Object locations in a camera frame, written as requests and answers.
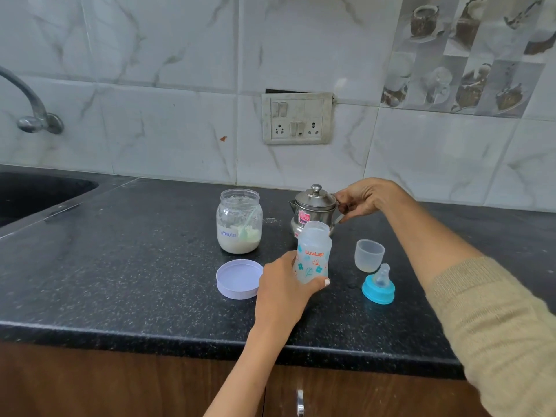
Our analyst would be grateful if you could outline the person's right hand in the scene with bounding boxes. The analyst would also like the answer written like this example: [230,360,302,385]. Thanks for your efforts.
[334,177,415,225]

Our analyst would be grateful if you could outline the person's left hand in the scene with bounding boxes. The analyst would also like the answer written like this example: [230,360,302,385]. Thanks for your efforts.
[254,250,331,339]

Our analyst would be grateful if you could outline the lavender plastic jar lid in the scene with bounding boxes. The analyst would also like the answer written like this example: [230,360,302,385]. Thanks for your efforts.
[215,259,265,300]

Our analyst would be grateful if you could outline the clear printed baby bottle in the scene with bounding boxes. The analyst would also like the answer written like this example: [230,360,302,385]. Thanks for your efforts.
[294,221,334,285]

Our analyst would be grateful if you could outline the small steel kettle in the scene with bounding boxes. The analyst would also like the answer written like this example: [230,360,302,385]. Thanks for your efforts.
[289,184,344,239]

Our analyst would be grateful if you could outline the clear bottle dome cap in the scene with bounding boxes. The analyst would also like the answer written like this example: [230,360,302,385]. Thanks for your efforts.
[354,239,386,274]

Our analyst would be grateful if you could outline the glass jar with white powder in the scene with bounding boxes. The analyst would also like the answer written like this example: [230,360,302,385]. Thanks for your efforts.
[216,188,264,255]

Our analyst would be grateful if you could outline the green plastic scoop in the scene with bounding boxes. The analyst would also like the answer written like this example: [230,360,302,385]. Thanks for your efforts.
[236,208,261,244]

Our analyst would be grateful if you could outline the blue collar with nipple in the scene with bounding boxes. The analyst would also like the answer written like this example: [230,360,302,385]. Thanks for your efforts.
[361,263,396,305]

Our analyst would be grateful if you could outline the person's right forearm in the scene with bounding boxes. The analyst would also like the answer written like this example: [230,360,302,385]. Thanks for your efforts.
[382,195,556,417]

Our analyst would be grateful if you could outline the person's left forearm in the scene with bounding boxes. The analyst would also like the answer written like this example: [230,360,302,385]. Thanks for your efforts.
[203,325,294,417]

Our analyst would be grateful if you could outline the brown wooden cabinet door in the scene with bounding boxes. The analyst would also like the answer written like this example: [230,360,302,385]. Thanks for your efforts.
[0,342,266,417]
[262,364,492,417]

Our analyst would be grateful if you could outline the black kitchen sink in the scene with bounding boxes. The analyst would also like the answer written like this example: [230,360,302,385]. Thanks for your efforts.
[0,172,100,229]

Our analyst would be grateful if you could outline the white switch socket board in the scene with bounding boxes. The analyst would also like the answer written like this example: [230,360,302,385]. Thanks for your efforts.
[261,92,334,145]

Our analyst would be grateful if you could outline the curved steel wall tap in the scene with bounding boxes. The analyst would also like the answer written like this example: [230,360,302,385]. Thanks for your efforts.
[0,66,65,135]

